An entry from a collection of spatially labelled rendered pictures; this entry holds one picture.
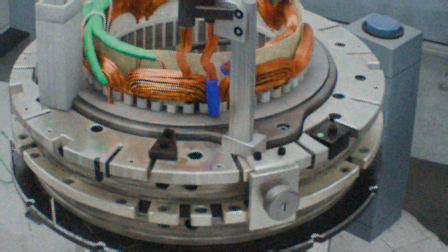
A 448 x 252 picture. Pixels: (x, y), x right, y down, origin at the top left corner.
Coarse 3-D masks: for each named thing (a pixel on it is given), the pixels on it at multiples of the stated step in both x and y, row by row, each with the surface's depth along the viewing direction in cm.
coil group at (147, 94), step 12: (132, 72) 74; (144, 72) 74; (156, 72) 74; (168, 72) 73; (180, 72) 73; (156, 84) 74; (168, 84) 74; (192, 84) 73; (204, 84) 74; (132, 96) 76; (144, 96) 75; (156, 96) 74; (168, 96) 74; (180, 96) 74; (192, 96) 74; (204, 96) 74
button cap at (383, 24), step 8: (376, 16) 106; (384, 16) 106; (368, 24) 105; (376, 24) 105; (384, 24) 105; (392, 24) 105; (400, 24) 105; (376, 32) 104; (384, 32) 104; (392, 32) 104
